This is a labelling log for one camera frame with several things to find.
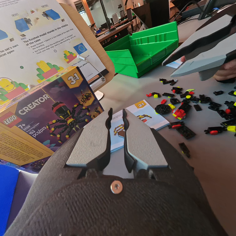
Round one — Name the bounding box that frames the purple lego set box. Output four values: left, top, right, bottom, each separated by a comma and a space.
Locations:
0, 66, 105, 172

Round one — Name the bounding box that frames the person's right hand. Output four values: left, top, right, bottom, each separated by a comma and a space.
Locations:
180, 55, 236, 82

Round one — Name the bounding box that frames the printed instruction sheet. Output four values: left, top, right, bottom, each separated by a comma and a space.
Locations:
0, 0, 107, 103

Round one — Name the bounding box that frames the blue plastic bin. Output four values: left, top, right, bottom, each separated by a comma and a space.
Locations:
0, 164, 21, 236

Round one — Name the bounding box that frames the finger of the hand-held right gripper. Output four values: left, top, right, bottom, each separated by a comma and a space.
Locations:
181, 50, 236, 81
162, 14, 236, 67

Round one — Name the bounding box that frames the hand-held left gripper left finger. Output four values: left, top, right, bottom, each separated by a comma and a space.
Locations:
66, 108, 113, 172

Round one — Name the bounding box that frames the open spider instruction booklet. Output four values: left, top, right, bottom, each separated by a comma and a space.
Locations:
110, 100, 170, 153

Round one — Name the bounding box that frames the pile of lego pieces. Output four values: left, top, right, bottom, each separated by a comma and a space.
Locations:
147, 78, 236, 158

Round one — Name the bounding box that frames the closed instruction booklet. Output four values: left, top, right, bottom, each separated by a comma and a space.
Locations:
166, 59, 183, 69

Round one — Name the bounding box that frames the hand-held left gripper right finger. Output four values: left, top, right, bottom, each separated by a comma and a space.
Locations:
123, 109, 169, 174

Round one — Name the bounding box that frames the green plastic bin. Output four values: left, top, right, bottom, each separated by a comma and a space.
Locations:
104, 21, 179, 79

